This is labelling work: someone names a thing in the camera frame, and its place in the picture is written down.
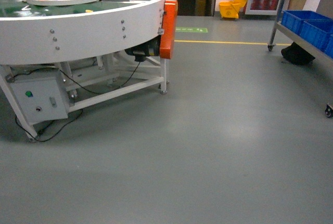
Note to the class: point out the grey control box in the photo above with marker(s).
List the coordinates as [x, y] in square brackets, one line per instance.
[42, 96]

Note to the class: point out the steel shelf cart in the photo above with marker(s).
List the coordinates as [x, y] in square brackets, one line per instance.
[315, 37]

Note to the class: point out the orange motor guard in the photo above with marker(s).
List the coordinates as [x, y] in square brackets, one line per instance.
[169, 27]

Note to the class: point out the yellow mop bucket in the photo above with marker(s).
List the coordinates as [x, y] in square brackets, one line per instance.
[231, 9]

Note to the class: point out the white round turntable machine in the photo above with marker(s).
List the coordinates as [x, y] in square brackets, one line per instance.
[103, 48]

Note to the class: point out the blue bin on cart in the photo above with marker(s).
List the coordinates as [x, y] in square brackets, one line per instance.
[294, 19]

